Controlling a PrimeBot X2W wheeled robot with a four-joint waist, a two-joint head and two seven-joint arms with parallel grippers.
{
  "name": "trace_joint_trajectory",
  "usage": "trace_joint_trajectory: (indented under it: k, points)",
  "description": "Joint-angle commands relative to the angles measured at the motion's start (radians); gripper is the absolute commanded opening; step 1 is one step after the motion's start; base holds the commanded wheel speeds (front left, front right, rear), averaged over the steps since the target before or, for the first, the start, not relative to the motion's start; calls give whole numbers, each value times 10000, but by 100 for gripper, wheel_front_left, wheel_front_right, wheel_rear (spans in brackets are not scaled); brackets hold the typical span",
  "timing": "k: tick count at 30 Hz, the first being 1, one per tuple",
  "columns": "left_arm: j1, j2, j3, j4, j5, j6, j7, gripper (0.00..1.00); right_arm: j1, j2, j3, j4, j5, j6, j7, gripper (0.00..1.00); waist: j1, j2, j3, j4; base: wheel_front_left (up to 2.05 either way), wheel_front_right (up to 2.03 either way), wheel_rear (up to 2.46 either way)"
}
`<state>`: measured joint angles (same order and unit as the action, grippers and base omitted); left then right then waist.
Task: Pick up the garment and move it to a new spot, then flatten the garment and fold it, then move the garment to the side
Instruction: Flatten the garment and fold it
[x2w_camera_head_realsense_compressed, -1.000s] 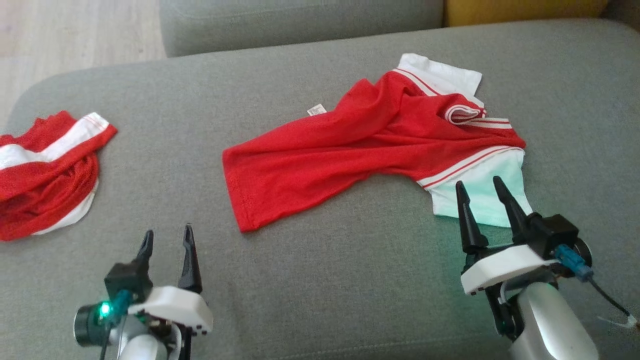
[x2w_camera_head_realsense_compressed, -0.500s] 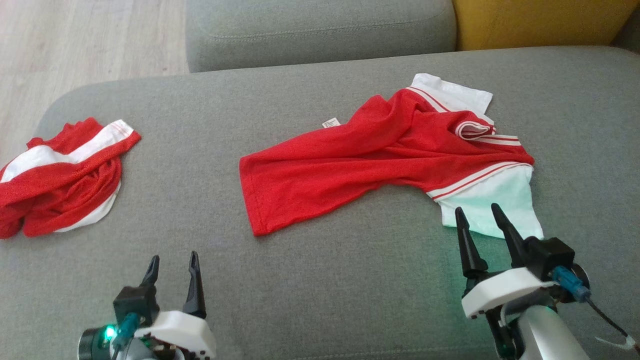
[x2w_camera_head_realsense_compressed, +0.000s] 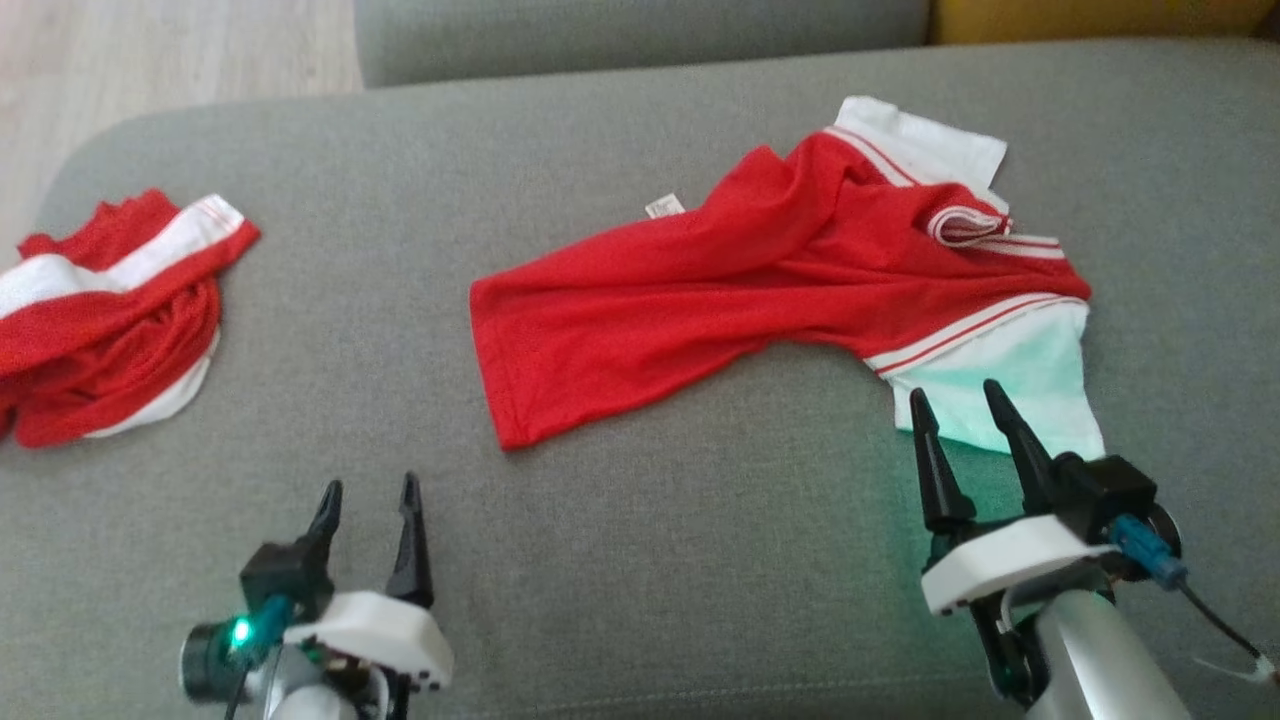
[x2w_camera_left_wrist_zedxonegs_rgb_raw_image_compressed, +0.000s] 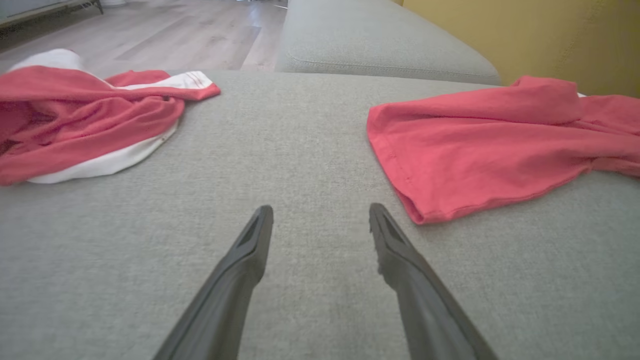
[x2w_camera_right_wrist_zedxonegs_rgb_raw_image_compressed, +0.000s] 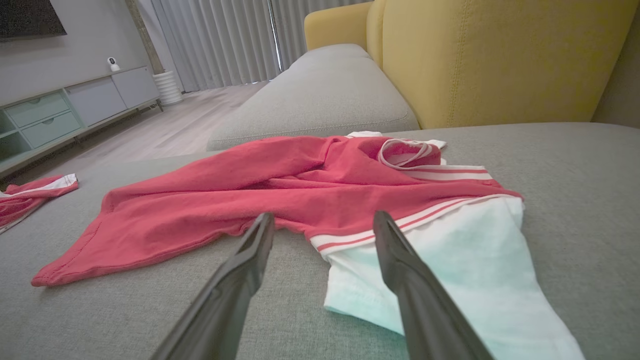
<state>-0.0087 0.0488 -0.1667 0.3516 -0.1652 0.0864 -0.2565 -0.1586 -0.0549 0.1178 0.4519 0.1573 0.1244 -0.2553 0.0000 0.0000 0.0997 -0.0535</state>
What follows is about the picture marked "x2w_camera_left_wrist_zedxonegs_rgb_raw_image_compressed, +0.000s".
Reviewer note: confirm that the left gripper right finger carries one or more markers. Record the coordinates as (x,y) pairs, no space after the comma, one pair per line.
(430,320)

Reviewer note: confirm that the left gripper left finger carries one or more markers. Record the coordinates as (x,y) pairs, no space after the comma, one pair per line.
(225,310)

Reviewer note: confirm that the red Bulls basketball jersey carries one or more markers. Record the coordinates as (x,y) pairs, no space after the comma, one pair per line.
(475,150)

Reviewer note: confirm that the red and white shorts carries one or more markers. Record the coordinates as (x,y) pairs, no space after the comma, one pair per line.
(75,120)

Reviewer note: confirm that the large grey sofa seat cushion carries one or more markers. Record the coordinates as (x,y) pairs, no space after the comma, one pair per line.
(310,150)

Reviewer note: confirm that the small grey sofa cushion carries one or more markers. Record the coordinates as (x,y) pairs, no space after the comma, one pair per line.
(360,40)

